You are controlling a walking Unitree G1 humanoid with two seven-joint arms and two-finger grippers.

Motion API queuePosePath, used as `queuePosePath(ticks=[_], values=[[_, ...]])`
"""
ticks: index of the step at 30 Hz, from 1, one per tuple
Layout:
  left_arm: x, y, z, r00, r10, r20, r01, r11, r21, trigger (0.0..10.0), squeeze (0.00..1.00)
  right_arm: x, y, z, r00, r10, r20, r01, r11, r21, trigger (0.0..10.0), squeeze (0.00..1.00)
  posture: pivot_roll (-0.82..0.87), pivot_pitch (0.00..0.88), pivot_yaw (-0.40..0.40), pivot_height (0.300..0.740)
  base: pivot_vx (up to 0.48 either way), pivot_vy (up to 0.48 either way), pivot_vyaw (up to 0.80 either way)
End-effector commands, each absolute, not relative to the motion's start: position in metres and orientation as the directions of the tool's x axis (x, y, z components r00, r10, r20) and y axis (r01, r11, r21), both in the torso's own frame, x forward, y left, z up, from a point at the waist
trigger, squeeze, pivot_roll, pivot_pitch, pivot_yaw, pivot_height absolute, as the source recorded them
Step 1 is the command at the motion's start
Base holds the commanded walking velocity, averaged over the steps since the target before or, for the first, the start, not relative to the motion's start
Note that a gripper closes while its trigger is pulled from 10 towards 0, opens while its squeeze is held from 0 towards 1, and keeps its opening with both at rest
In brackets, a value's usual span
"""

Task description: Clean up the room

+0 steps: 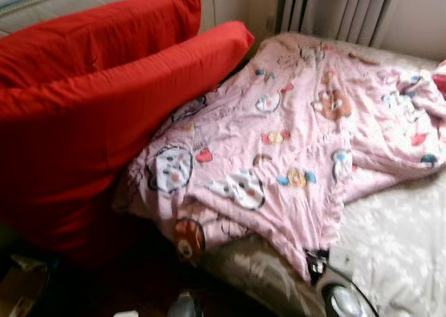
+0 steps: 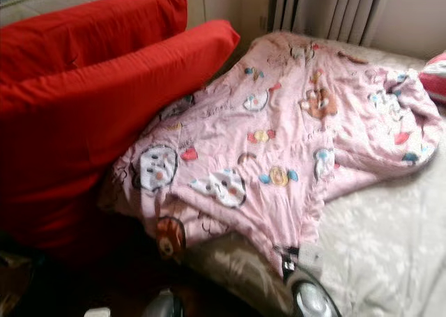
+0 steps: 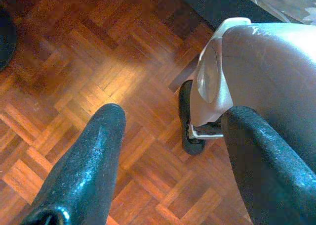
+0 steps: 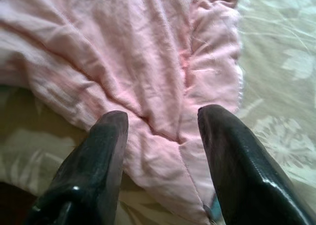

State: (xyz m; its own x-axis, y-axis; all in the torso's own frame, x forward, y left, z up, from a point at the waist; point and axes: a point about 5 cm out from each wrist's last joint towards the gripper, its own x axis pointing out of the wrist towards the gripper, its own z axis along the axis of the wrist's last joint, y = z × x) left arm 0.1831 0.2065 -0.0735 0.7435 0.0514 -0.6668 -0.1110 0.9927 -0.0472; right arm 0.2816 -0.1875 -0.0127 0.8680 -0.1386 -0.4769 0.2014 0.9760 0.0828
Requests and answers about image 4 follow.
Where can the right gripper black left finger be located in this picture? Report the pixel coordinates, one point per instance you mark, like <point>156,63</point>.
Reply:
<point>93,173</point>

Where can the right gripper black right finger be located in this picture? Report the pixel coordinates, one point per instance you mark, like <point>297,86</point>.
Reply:
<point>242,180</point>

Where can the pink cartoon print blanket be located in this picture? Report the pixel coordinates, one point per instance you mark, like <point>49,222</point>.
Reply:
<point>135,61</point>

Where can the beige leaf pattern bed sheet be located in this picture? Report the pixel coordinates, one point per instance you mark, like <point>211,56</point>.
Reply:
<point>284,86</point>

